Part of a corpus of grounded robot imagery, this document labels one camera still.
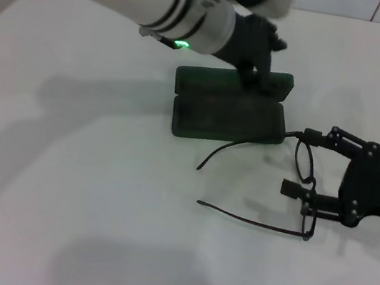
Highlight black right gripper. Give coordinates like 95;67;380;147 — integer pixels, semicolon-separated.
276;119;380;232

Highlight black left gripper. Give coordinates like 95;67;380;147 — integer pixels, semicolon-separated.
216;9;293;96

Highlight black glasses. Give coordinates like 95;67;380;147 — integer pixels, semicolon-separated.
187;115;331;244

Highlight green glasses case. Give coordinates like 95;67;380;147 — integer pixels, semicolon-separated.
165;55;296;154

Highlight silver cable connector plug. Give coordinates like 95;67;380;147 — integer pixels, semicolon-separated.
136;24;180;50

